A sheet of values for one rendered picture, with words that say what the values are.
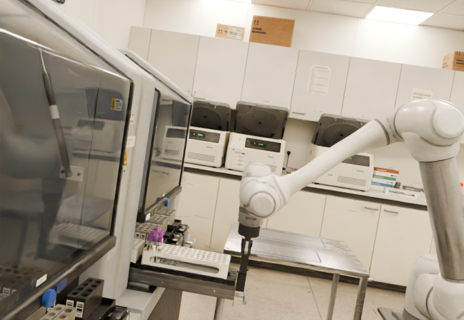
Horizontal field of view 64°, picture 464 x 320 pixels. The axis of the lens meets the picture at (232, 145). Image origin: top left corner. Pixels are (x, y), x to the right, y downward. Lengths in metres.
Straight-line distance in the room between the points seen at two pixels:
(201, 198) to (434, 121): 2.80
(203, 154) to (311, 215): 1.18
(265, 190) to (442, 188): 0.52
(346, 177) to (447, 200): 2.48
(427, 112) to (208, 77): 2.98
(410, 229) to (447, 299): 2.62
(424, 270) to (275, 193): 0.68
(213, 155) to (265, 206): 2.56
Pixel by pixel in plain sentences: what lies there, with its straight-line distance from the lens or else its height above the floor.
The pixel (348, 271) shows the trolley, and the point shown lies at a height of 0.82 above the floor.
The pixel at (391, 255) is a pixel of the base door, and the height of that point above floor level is 0.35.
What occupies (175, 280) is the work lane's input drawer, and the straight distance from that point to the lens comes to 1.34.
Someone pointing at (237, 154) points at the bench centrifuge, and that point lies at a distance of 3.59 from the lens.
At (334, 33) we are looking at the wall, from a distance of 4.41.
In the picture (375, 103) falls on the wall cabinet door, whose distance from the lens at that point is 4.05.
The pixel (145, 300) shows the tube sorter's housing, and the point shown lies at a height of 0.73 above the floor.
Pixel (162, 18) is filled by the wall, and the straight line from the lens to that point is 4.51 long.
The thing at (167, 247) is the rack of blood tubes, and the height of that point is 0.86.
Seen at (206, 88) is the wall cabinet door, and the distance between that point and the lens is 3.92.
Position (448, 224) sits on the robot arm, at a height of 1.14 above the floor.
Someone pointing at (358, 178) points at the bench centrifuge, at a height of 1.02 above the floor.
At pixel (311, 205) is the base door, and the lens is 3.68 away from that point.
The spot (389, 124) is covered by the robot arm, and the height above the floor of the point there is 1.41.
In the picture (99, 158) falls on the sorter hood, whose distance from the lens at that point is 0.88.
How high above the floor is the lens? 1.33
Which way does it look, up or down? 3 degrees down
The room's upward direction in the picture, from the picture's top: 9 degrees clockwise
